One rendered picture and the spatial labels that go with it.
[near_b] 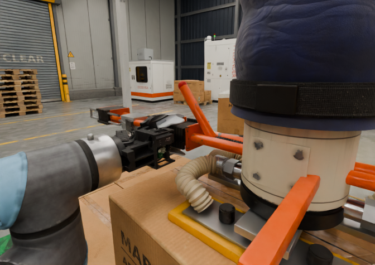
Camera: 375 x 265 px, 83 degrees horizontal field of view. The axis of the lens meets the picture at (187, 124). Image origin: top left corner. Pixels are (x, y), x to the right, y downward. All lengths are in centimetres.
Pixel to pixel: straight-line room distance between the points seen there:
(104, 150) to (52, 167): 8
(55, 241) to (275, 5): 43
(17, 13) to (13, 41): 101
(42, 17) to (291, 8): 1059
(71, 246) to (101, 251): 62
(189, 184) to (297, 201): 20
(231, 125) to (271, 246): 195
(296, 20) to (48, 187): 37
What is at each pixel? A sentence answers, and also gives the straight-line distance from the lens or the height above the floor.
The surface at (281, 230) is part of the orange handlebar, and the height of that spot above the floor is 109.
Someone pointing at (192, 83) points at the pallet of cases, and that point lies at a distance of 778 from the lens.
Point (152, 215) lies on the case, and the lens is 46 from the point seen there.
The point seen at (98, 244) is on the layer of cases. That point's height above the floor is 54.
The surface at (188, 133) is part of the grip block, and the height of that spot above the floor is 109.
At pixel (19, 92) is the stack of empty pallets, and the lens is 771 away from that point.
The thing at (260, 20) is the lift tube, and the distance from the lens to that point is 32.
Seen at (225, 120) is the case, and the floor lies 75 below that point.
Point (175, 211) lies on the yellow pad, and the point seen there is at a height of 97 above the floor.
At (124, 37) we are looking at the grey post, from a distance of 420.
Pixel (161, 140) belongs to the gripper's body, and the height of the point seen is 109.
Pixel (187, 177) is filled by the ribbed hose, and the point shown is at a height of 102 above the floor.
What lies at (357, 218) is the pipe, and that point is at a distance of 42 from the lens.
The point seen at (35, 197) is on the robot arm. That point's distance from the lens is 34.
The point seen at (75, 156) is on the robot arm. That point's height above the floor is 110.
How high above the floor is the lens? 122
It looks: 14 degrees down
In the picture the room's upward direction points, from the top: straight up
